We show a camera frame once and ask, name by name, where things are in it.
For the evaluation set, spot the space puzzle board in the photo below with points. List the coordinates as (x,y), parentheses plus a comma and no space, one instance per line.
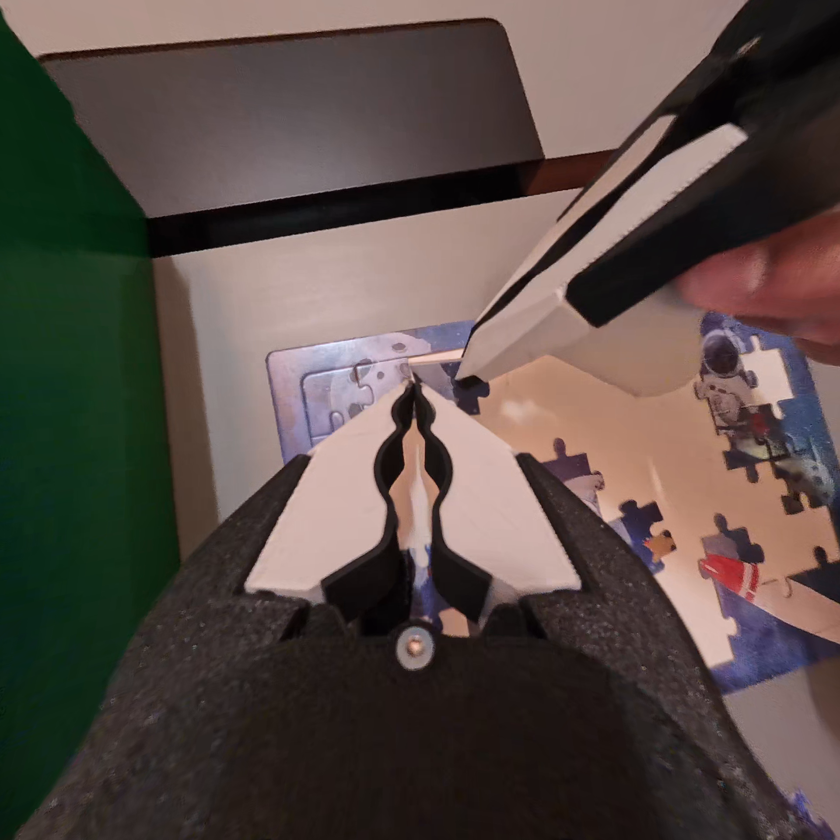
(558,407)

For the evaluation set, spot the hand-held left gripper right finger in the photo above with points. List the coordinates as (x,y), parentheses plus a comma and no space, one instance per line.
(505,525)

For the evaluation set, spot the joined satellite puzzle pieces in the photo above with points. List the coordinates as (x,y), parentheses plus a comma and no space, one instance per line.
(574,469)

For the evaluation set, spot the adjoining grey desk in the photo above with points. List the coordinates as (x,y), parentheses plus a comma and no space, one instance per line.
(590,65)

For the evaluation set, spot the person's right hand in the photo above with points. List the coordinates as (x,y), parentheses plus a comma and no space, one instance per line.
(787,282)

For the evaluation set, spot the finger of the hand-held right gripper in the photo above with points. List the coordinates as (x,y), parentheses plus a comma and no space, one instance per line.
(590,262)
(610,170)

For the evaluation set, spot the star print puzzle piece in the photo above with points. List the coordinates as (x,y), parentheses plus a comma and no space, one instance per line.
(633,522)

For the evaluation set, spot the black rounded panel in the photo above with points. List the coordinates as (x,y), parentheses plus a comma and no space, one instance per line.
(295,124)

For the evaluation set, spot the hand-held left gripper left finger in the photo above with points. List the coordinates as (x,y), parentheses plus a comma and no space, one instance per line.
(321,525)

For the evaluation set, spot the green plastic bin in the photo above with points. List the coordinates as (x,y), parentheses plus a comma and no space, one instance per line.
(65,394)

